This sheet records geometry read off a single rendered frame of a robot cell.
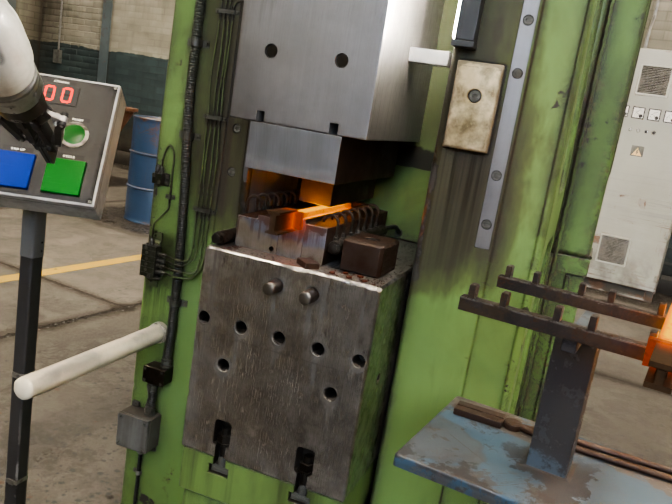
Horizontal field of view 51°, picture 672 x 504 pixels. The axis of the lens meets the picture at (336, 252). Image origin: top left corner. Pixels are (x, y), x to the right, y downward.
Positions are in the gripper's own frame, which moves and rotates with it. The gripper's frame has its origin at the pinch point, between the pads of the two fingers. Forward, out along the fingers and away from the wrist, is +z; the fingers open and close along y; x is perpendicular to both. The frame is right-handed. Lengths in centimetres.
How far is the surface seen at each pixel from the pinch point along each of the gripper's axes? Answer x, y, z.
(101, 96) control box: 19.1, 3.4, 13.3
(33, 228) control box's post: -6.7, -8.7, 29.2
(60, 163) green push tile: 2.5, -1.1, 12.5
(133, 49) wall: 460, -167, 707
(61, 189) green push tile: -2.9, 0.3, 12.5
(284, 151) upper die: 9.1, 42.8, 5.0
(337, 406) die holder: -38, 60, 16
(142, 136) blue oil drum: 202, -72, 419
